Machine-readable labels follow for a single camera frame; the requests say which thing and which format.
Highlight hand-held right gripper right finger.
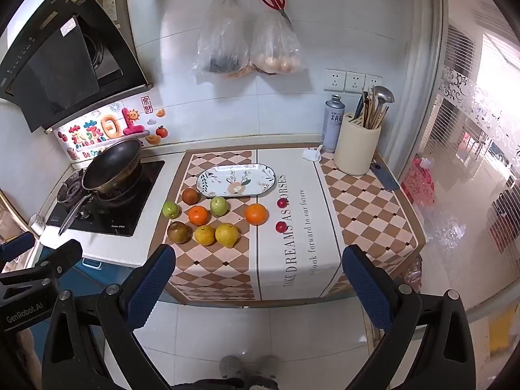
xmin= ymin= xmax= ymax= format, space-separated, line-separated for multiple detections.
xmin=341 ymin=244 xmax=477 ymax=390

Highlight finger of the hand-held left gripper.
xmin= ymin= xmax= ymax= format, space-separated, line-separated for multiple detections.
xmin=0 ymin=239 xmax=84 ymax=287
xmin=0 ymin=231 xmax=36 ymax=264

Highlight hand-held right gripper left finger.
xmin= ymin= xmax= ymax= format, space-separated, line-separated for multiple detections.
xmin=41 ymin=244 xmax=177 ymax=390

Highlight red-brown apple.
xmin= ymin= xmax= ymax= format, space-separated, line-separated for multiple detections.
xmin=167 ymin=221 xmax=191 ymax=245

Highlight round yellow citrus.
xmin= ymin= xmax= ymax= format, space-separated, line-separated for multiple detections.
xmin=194 ymin=225 xmax=216 ymax=247

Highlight yellow pear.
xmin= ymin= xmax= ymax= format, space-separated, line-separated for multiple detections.
xmin=214 ymin=223 xmax=241 ymax=249

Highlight floral oval plate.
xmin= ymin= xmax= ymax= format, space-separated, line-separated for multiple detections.
xmin=196 ymin=163 xmax=278 ymax=198

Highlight person's left forearm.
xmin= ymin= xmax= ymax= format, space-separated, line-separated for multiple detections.
xmin=16 ymin=329 xmax=46 ymax=390

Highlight blue kitchen cabinet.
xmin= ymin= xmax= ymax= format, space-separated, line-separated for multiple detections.
xmin=61 ymin=252 xmax=141 ymax=297

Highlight black glass gas stove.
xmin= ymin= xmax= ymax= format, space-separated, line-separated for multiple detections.
xmin=45 ymin=160 xmax=165 ymax=237

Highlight checkered brown tablecloth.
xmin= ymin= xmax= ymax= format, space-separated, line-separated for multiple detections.
xmin=164 ymin=143 xmax=426 ymax=308

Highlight black frying pan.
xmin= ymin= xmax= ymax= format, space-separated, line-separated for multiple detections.
xmin=57 ymin=138 xmax=144 ymax=236

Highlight dark blue knife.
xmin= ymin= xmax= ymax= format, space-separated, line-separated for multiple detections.
xmin=369 ymin=162 xmax=401 ymax=192

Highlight grey fuzzy slipper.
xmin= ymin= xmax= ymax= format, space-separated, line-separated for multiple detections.
xmin=219 ymin=355 xmax=245 ymax=380

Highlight red patterned bag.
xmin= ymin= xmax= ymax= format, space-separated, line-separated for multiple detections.
xmin=400 ymin=154 xmax=435 ymax=208

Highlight cream utensil holder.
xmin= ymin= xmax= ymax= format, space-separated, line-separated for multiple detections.
xmin=334 ymin=111 xmax=383 ymax=176

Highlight grey spray can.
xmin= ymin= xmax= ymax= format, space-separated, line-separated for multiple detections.
xmin=322 ymin=94 xmax=346 ymax=153

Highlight bundle of chopsticks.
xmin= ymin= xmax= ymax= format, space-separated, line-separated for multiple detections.
xmin=353 ymin=87 xmax=380 ymax=129

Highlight black range hood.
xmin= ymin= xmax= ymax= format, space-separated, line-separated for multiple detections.
xmin=0 ymin=0 xmax=154 ymax=133

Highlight steel ladle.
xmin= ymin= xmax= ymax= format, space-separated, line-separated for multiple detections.
xmin=371 ymin=85 xmax=396 ymax=128

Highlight glass sliding door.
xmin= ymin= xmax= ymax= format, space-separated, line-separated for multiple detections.
xmin=422 ymin=0 xmax=520 ymax=313

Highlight clear plastic bag dark contents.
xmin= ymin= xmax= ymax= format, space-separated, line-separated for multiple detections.
xmin=191 ymin=0 xmax=250 ymax=78

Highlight clear plastic bag with eggs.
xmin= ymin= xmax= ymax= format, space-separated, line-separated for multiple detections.
xmin=248 ymin=8 xmax=305 ymax=76

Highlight colourful wall decal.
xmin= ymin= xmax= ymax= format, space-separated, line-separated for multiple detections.
xmin=55 ymin=95 xmax=169 ymax=161

